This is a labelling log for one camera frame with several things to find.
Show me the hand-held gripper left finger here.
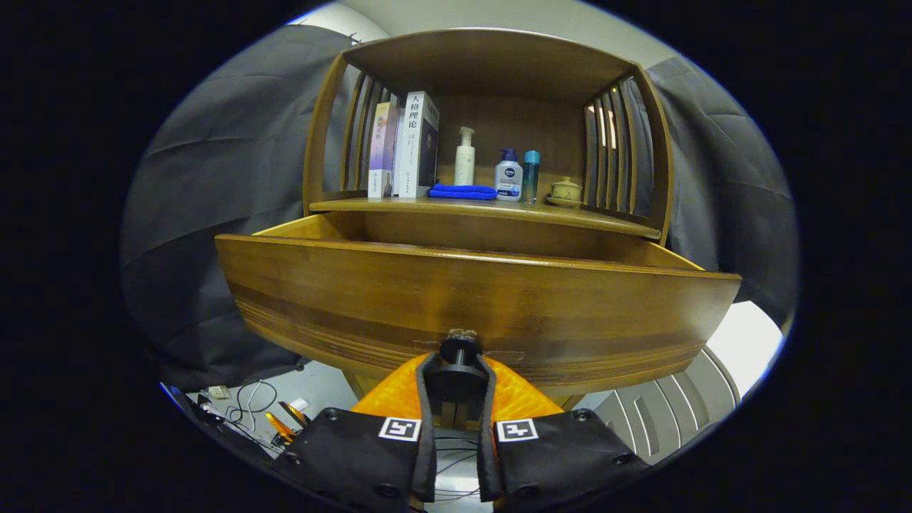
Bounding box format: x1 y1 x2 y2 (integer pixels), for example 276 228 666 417
274 353 437 513

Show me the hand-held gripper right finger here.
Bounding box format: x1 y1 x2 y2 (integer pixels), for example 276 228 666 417
476 353 651 510

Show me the wooden drawer with black knob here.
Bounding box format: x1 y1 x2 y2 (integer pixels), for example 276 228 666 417
215 212 742 403

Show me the wooden countertop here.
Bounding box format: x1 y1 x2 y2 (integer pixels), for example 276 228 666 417
309 196 662 239

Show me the wooden cabinet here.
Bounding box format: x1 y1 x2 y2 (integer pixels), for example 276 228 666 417
303 27 674 413

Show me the orange black tool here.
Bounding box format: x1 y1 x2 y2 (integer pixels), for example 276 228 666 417
265 400 309 442

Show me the blue folded cloth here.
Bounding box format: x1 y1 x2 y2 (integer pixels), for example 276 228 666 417
428 184 498 201

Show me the white bottle with blue cap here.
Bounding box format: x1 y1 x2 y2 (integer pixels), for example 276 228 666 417
494 148 524 202

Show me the tan lidded teacup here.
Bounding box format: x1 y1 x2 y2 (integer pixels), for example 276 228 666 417
546 176 584 209

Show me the teal bottle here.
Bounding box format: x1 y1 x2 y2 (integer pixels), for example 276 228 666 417
522 150 541 204

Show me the white pump bottle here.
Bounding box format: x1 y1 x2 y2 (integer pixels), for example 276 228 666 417
455 127 477 187

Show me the thick white book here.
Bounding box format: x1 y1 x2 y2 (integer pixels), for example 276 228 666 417
394 90 440 199

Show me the purple book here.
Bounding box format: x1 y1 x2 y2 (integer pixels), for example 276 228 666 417
368 101 400 199

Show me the black backdrop cloth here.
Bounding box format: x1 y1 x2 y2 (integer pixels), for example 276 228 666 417
120 25 799 393

